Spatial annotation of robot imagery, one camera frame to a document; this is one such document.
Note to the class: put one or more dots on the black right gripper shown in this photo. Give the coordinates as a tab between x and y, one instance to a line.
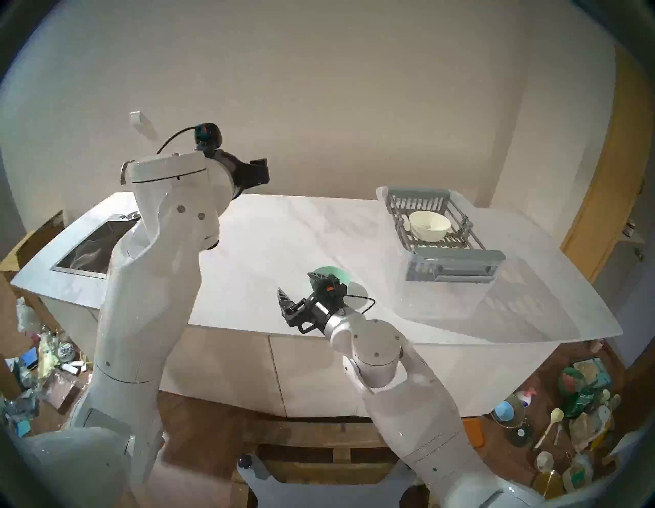
312	312

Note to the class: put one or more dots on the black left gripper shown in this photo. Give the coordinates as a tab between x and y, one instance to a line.
245	174

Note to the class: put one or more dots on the mint green plastic bowl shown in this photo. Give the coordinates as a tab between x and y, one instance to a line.
337	274

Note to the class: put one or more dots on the cream plastic bowl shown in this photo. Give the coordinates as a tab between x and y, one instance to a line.
430	226

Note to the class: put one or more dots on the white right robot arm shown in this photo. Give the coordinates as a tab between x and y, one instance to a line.
424	420

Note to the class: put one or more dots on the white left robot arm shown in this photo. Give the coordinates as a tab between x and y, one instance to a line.
148	287

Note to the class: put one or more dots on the grey dish drying rack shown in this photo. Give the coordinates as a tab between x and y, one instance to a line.
450	258

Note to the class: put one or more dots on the blue small bowl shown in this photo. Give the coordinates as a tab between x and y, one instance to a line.
504	411

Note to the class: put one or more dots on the yellow round plate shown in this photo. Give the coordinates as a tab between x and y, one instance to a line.
546	486

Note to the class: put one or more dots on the white counter cabinet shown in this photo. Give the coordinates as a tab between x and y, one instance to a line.
286	374

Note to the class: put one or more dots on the steel gooseneck faucet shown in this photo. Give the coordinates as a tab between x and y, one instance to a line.
123	171

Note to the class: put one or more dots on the clear plastic storage bin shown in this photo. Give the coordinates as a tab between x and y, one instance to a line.
440	304

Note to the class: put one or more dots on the wooden pallet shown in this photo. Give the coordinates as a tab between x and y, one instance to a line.
307	435

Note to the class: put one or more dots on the stainless steel sink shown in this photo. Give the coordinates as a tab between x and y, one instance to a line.
87	251

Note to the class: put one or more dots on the orange plastic tray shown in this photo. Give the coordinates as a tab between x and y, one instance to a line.
473	432

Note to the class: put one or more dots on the white bottle pink cap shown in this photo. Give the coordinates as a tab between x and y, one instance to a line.
524	397

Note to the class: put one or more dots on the white plastic bag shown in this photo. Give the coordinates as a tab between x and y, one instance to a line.
28	317

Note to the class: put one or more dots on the dark glass lid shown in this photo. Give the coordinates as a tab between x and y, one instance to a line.
521	432

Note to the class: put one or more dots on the yellow snack packet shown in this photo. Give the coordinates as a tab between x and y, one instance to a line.
48	356

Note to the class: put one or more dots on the cream plastic spoon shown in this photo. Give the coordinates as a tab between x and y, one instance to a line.
557	416

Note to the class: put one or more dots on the white small cup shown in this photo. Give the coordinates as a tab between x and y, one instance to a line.
544	461

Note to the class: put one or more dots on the green snack bag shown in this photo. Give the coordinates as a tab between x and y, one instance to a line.
581	399

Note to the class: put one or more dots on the teal food box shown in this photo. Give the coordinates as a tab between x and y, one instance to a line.
591	369

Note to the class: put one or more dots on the white container green sponge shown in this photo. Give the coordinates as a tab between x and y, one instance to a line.
578	473

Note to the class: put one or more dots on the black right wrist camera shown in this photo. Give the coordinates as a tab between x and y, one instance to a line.
330	292

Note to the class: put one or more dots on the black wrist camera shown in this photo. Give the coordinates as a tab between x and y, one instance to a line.
207	135
330	292

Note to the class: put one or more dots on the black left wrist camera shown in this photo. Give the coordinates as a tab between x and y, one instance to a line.
207	135

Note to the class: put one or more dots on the white wall switch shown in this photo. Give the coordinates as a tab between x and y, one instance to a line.
135	118

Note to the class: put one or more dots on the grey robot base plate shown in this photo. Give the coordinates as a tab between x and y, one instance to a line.
322	494

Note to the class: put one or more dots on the wooden door frame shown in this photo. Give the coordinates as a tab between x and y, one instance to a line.
614	194

